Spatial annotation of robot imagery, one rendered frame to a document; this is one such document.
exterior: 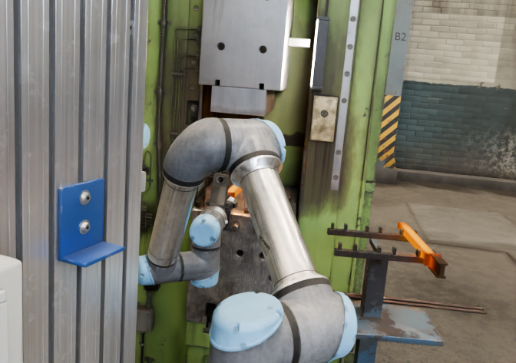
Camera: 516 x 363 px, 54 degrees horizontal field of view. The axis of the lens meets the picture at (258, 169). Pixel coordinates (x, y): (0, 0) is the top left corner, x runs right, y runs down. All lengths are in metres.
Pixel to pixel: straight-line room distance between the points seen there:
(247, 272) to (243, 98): 0.64
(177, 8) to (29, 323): 1.58
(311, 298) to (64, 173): 0.49
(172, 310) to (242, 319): 1.46
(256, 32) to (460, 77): 6.28
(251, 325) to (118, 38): 0.46
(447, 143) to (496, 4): 2.01
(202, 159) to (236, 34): 0.89
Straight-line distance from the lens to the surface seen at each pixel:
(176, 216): 1.16
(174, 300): 2.26
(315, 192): 2.03
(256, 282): 1.94
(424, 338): 1.73
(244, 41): 1.86
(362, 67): 2.00
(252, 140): 1.08
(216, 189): 1.48
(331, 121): 1.97
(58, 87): 0.61
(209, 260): 1.34
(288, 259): 0.96
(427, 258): 1.60
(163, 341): 2.36
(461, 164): 8.08
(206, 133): 1.05
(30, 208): 0.60
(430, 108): 7.90
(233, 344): 0.84
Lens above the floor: 1.43
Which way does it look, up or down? 11 degrees down
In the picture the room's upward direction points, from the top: 5 degrees clockwise
